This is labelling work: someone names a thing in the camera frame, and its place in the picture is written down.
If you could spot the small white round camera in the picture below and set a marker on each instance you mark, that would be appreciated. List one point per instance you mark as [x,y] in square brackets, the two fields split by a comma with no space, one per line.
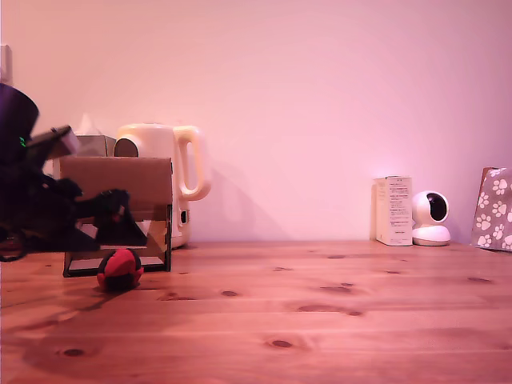
[430,236]

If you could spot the cardboard dice tower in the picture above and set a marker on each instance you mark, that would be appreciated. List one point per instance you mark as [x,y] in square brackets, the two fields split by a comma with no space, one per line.
[120,176]

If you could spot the white printed carton box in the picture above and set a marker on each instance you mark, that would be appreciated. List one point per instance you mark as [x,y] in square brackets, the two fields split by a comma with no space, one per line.
[394,212]

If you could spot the cream electric kettle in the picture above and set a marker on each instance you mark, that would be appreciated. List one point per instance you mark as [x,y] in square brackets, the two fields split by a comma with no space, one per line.
[160,140]

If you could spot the red and black footbag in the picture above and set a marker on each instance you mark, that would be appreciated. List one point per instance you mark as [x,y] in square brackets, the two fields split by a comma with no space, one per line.
[120,266]

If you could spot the grey cloud print tissue box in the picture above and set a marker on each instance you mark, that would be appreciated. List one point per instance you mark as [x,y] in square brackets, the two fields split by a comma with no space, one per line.
[94,146]

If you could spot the white tissue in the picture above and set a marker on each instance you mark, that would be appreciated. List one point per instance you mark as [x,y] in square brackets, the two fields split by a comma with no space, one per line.
[86,127]

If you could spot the grey paw print bag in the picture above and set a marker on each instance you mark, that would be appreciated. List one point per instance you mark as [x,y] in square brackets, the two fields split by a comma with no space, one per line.
[494,208]

